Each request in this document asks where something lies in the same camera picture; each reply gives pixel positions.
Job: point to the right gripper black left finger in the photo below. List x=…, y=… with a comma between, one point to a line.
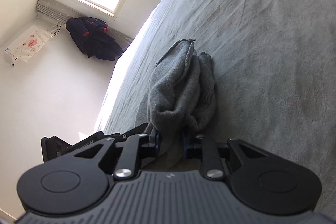
x=114, y=157

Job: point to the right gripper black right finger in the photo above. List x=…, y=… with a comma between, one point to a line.
x=218, y=159

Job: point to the grey knitted sweater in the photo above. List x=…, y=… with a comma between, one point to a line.
x=180, y=99

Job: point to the white covered air conditioner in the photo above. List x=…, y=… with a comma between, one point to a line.
x=26, y=45

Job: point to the dark navy hanging coat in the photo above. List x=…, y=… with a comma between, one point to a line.
x=91, y=37

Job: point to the grey radiator under window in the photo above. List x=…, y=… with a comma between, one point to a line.
x=61, y=13

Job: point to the grey bed sheet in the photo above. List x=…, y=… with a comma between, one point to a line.
x=274, y=68

